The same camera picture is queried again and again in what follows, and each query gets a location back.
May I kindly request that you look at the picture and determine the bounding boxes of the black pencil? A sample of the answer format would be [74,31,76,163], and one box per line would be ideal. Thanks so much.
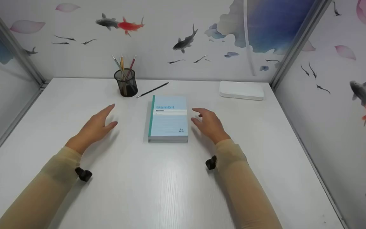
[136,82,170,99]

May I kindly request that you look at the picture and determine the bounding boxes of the person's right hand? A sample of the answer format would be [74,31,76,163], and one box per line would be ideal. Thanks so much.
[191,108,231,144]

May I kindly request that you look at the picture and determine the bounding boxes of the person's right forearm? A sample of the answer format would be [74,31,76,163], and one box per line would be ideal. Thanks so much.
[215,139,283,229]

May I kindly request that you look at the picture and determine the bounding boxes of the black mesh pen holder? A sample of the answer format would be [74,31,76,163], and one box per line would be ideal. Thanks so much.
[114,68,138,98]

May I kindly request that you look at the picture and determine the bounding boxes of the white rectangular box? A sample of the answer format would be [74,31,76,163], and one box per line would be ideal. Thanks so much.
[219,80,265,101]

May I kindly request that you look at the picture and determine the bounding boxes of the black wrist band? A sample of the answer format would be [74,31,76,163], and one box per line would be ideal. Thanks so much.
[205,155,217,170]
[75,167,93,182]

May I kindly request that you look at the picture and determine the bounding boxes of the person's left hand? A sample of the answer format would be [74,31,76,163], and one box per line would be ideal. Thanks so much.
[65,104,119,155]

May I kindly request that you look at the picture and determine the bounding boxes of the red pencil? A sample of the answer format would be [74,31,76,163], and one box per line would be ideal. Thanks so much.
[126,55,137,78]

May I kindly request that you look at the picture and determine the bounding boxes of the person's left forearm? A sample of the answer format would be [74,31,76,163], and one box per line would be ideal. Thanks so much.
[0,146,82,229]

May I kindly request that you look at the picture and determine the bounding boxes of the grey pencil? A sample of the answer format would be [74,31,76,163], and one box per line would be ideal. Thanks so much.
[112,55,128,80]

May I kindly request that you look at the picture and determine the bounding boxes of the light blue notebook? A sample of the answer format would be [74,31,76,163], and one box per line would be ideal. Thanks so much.
[148,95,189,143]

